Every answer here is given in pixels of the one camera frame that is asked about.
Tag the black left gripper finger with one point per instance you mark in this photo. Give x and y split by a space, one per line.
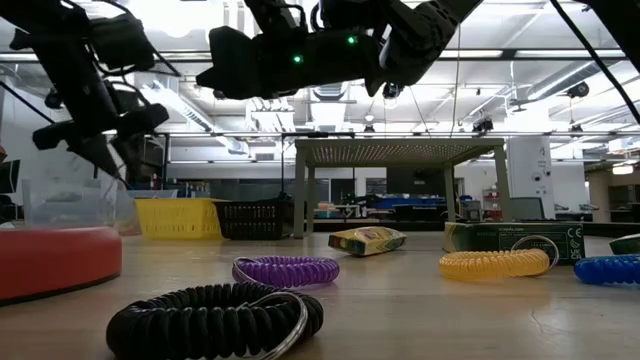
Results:
131 150
100 152

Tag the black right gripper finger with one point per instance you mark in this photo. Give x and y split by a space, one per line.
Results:
232 62

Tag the small narrow Crayola crayon box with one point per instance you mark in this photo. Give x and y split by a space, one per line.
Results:
367 241
627 246

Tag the large Crayola crayon box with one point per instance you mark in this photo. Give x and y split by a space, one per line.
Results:
500 235

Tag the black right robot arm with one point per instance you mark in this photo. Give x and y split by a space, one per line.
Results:
425 30

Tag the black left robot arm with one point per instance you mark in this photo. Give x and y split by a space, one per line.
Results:
65 65

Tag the red desk lamp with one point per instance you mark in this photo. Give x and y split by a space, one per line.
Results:
55 260

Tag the clear plastic bin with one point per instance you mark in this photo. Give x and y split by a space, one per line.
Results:
65 210

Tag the yellow plastic basket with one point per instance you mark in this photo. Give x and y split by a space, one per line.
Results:
177 220

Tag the dark monitor screen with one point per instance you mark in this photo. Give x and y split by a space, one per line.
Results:
10 177

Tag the black ceiling spotlight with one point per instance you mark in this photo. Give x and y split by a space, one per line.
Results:
392 91
578 90
482 125

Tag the black plastic basket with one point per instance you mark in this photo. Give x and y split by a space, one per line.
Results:
255 220

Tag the green perforated metal shelf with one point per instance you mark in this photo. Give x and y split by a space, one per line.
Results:
400 150

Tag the black spiral wrist coil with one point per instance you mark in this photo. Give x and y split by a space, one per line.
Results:
200 320

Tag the blue background table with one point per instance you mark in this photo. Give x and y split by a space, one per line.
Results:
410 202

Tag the purple spiral wrist coil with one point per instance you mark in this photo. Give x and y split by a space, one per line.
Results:
285 272

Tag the white square column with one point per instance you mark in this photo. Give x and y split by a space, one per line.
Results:
530 170

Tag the orange spiral wrist coil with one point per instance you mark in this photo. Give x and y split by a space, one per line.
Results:
495 265

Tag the blue spiral wrist coil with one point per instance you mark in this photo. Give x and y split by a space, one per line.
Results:
607 270

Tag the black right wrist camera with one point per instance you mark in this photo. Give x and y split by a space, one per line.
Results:
275 15

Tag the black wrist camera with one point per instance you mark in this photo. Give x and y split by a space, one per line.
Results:
122 42
275 15

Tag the silver ventilation duct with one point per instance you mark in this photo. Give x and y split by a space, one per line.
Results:
332 92

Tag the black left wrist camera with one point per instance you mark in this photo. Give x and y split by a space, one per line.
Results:
122 42

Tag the black table frame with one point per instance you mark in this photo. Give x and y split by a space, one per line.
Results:
508 54

